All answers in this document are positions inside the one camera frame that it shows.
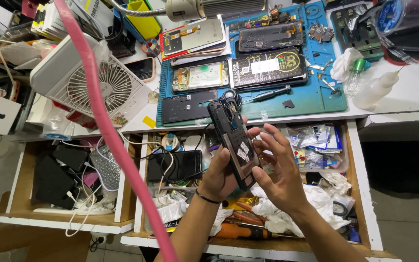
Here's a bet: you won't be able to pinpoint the person's right hand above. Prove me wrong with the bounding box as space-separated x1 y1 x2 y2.
251 123 310 216

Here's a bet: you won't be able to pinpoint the person's left hand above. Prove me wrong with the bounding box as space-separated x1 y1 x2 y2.
198 116 263 203

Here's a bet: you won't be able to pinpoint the black phone back housing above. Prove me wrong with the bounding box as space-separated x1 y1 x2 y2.
207 98 262 191

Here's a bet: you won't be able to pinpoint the black wristband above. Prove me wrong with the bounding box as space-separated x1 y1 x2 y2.
195 188 223 205

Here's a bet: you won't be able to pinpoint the white crumpled cloth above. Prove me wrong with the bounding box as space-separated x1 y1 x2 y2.
209 172 353 238

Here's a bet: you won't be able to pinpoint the black smartphone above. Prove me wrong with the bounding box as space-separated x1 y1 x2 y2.
147 149 204 183

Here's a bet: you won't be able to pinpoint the clear tray of packets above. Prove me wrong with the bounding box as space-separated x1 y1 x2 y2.
267 122 349 173

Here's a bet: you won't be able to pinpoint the roll of tape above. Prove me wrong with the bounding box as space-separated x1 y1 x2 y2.
161 133 181 152

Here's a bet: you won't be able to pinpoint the white glue tube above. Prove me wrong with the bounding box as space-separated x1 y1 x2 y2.
145 199 189 234

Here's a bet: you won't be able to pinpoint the black phone back cover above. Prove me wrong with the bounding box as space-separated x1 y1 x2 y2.
162 90 219 124

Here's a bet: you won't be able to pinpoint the white wooden drawer with tools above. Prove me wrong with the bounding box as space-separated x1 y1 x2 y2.
121 120 383 252

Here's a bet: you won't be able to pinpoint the black round loupe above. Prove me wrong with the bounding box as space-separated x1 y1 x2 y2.
222 89 243 107

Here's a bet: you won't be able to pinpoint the blue repair mat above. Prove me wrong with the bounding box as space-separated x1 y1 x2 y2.
156 1 348 127

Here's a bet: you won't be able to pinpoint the black precision screwdriver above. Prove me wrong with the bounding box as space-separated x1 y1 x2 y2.
242 84 292 105

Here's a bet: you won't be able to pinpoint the opened phone with white battery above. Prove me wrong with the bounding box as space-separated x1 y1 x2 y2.
172 61 230 94

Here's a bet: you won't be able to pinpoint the bubble wrap bag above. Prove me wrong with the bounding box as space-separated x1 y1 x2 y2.
89 144 122 192

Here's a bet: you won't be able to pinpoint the black phone battery yellow print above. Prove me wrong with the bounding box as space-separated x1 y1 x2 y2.
228 47 308 90

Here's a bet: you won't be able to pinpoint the glass bottle green cap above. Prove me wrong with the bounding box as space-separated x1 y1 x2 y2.
344 58 371 97

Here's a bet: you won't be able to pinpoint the white plastic squeeze bottle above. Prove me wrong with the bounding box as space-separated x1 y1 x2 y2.
352 65 407 110

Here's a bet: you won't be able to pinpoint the crumpled white tissue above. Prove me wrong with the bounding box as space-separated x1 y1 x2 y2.
330 47 364 82

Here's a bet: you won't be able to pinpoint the phone in pink case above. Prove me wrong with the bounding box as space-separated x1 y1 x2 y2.
124 57 156 83

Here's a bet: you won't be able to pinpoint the phone screen on red card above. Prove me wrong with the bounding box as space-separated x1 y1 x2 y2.
158 16 228 61

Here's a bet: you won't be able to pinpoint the black charger box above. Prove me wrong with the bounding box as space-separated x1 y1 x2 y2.
52 143 89 172

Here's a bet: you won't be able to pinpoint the metal shield parts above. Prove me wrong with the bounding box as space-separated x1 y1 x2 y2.
307 22 335 44

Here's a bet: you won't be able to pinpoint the green circuit board holder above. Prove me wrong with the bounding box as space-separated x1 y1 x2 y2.
331 4 385 61

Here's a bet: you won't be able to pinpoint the white desk fan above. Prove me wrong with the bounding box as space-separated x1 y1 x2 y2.
30 34 153 129

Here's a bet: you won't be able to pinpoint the black pouch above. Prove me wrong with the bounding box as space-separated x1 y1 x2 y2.
31 154 81 211

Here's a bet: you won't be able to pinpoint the yellow plastic bin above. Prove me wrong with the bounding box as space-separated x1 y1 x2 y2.
125 0 162 41

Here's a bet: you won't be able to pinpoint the black mat with red edge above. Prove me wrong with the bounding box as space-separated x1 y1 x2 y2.
381 21 419 66

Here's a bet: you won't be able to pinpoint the white wooden drawer with chargers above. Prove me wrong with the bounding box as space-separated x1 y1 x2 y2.
0 132 143 234

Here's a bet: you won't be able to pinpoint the clear plastic jar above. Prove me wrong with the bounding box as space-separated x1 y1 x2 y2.
375 0 419 36

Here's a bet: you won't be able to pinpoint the stack of screen protector boxes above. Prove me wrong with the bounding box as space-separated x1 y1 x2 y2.
31 0 116 41

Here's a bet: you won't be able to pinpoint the orange handled pliers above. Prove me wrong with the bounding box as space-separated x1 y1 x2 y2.
231 201 269 227

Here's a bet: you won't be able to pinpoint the black cable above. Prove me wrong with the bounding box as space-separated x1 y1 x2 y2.
137 123 213 185

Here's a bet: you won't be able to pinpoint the orange handled screwdriver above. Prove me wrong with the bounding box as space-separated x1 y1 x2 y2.
215 222 297 240

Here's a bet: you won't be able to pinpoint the pink hose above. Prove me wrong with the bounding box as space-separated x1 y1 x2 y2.
52 0 179 262

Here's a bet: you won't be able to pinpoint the white cable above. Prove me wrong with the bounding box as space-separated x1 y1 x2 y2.
65 160 103 238

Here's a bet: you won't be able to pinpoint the black phone mid frame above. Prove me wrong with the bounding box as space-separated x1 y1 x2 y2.
238 21 304 53

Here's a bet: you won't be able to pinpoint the solder wire spool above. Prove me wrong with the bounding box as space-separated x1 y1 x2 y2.
142 38 161 57

